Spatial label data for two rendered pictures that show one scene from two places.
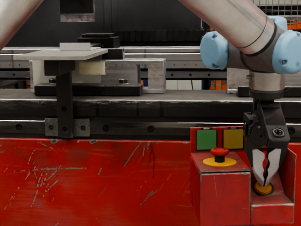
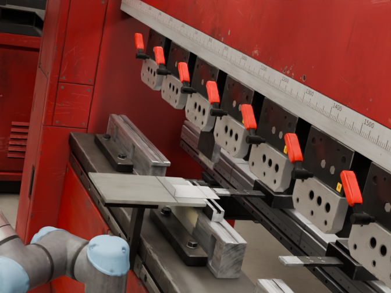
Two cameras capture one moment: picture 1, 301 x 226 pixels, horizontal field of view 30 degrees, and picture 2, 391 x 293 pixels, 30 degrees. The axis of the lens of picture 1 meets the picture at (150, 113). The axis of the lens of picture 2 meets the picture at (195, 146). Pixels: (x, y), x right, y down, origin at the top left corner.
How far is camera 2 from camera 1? 1.55 m
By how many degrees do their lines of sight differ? 56
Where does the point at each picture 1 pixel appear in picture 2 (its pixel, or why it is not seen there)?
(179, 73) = (319, 273)
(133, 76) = (206, 244)
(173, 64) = not seen: hidden behind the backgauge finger
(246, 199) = not seen: outside the picture
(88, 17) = (210, 163)
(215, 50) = not seen: hidden behind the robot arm
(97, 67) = (193, 217)
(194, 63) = (332, 270)
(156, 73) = (218, 253)
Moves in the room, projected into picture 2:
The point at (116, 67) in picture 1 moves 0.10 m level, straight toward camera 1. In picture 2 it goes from (202, 227) to (168, 229)
